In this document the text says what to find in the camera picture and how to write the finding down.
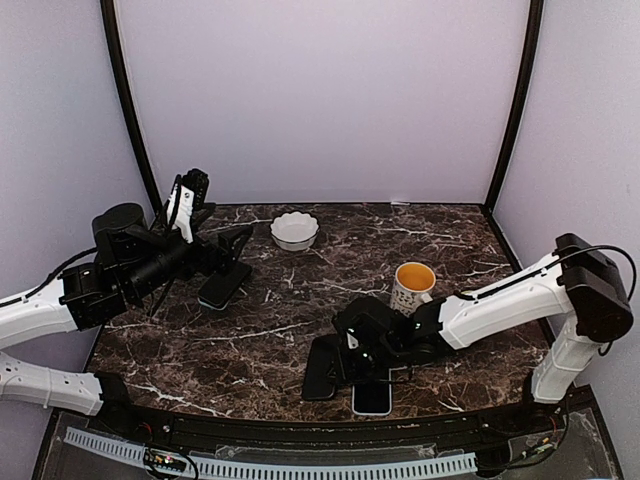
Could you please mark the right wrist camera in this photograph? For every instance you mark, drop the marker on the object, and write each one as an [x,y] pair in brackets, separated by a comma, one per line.
[352,342]

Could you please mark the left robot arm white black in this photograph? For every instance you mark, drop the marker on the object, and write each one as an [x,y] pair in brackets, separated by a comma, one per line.
[130,262]

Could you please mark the left black frame post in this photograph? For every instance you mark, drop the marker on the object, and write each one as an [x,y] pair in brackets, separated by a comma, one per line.
[128,109]

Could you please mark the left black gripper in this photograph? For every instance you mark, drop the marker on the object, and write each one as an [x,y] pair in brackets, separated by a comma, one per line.
[225,257]

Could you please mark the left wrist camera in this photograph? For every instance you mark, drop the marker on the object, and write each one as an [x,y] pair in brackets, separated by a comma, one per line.
[187,197]

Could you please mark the black front rail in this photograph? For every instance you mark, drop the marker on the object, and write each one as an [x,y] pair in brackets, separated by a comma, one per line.
[206,432]

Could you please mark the light blue smartphone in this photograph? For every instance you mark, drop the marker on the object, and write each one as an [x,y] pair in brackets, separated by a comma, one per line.
[372,399]

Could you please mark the purple smartphone dark screen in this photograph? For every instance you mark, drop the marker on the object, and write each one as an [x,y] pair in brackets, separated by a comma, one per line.
[323,373]

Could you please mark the white slotted cable duct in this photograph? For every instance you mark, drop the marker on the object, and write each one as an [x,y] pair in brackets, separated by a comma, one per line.
[239,463]

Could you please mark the white fluted ceramic bowl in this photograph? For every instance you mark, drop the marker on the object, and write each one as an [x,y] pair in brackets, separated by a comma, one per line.
[294,231]

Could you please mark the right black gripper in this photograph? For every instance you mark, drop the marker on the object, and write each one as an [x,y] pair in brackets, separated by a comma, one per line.
[350,375]

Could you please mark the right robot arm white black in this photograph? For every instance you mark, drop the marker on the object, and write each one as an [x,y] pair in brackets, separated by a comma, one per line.
[576,281]

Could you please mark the stacked phone with teal edge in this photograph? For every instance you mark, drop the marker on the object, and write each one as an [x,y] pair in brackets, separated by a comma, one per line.
[219,289]

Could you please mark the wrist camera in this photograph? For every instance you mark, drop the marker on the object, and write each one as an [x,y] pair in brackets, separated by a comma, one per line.
[187,197]
[352,342]

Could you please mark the white patterned mug yellow inside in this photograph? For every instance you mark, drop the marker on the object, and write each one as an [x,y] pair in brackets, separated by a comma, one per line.
[412,286]

